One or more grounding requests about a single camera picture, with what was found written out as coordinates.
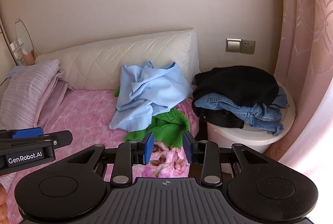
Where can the cream quilted headboard cushion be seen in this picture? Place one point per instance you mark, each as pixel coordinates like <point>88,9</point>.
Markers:
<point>117,62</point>

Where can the green knitted garment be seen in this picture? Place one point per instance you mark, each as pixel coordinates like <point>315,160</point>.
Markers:
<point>169,127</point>

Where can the striped lilac quilt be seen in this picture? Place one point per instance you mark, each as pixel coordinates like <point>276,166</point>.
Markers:
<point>26,88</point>

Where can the oval mirror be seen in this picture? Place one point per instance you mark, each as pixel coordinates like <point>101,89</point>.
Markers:
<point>22,34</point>

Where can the pink floral blanket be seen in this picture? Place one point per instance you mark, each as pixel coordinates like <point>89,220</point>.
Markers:
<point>85,114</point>

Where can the mauve pink pillow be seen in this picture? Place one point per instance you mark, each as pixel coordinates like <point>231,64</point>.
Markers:
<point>52,99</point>

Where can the person's left hand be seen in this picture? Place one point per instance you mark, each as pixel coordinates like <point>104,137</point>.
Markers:
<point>3,198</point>

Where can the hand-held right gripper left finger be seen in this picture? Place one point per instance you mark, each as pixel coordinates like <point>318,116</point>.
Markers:
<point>148,147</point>

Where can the blue jeans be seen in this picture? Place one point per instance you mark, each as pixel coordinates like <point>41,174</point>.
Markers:
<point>260,114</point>

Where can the gold wall switch socket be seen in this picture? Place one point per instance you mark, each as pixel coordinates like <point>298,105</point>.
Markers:
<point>240,45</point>

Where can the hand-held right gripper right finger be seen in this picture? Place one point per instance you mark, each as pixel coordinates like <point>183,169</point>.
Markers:
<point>187,148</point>

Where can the white round side table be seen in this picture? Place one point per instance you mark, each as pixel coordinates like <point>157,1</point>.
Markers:
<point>234,140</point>

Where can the black garment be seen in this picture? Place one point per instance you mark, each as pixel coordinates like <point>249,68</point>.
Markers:
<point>234,83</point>

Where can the light blue garment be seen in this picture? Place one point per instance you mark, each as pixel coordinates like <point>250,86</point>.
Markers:
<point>156,88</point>

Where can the pink curtain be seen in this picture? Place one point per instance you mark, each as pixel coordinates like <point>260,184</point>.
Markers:
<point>307,57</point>

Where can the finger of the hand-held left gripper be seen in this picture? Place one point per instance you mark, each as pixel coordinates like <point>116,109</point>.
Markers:
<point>62,137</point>
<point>28,132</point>

